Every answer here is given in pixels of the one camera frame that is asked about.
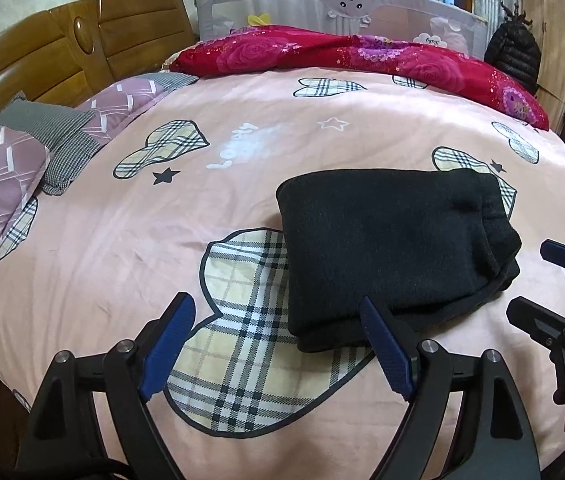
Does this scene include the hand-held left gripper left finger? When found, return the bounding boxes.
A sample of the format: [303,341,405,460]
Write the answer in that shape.
[15,291,197,480]

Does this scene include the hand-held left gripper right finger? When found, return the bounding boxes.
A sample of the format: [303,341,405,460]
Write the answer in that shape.
[359,296,543,480]

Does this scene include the black pants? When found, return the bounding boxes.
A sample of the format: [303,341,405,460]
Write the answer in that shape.
[276,167,522,353]

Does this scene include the pink plaid-heart bed sheet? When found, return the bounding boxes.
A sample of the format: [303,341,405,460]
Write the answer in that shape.
[0,57,565,480]

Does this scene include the black down jacket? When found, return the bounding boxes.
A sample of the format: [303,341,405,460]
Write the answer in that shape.
[483,2,542,96]

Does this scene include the wooden wardrobe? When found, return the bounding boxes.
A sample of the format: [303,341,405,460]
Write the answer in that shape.
[517,0,565,121]

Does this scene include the red floral quilt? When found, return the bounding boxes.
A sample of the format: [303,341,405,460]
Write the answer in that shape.
[169,25,550,132]

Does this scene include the wooden headboard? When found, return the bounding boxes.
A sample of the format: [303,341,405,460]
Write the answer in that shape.
[0,0,198,131]

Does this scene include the grey bed rail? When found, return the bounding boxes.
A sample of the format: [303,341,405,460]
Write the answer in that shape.
[197,0,488,56]

